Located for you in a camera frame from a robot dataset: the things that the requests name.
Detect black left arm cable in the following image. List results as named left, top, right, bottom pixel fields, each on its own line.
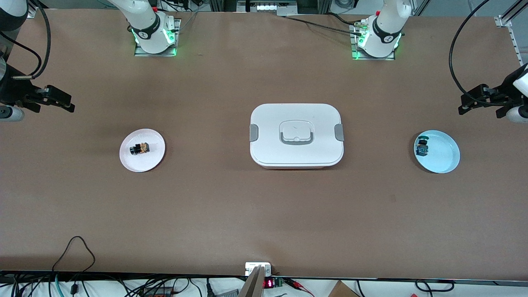
left=449, top=0, right=516, bottom=104

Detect aluminium corner post with bracket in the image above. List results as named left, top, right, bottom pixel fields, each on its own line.
left=494, top=0, right=528, bottom=27

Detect brown cardboard box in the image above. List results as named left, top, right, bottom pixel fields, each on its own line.
left=328, top=280, right=360, bottom=297

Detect pink round plate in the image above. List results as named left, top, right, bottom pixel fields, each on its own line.
left=119, top=128, right=166, bottom=173

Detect black cable across table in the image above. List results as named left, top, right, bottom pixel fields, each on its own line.
left=285, top=16, right=363, bottom=35

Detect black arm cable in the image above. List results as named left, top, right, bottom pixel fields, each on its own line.
left=449, top=0, right=516, bottom=104
left=0, top=0, right=52, bottom=79

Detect grey metal bar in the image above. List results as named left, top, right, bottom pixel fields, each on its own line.
left=238, top=266, right=266, bottom=297

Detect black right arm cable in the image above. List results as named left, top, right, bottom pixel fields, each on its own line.
left=0, top=0, right=52, bottom=79

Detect power strip with white sockets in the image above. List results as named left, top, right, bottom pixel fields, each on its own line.
left=237, top=0, right=297, bottom=13

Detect black cable below table edge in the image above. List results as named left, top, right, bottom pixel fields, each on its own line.
left=415, top=280, right=455, bottom=292

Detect white lidded pink storage box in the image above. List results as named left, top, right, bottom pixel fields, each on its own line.
left=250, top=103, right=344, bottom=170

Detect red and black probe leads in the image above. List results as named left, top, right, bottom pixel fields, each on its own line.
left=285, top=278, right=315, bottom=297

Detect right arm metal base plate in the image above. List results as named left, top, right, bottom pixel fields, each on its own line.
left=134, top=19, right=181, bottom=57

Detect perforated aluminium edge rail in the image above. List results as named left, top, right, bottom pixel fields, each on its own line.
left=508, top=25, right=528, bottom=66

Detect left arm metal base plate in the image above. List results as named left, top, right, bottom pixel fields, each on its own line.
left=351, top=21, right=396, bottom=61

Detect looped thin black cable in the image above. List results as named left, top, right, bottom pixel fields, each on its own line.
left=52, top=236, right=96, bottom=273

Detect small white electronic box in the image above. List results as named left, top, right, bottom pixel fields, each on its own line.
left=245, top=262, right=272, bottom=276

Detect light blue round plate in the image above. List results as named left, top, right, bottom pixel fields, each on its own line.
left=414, top=130, right=460, bottom=174

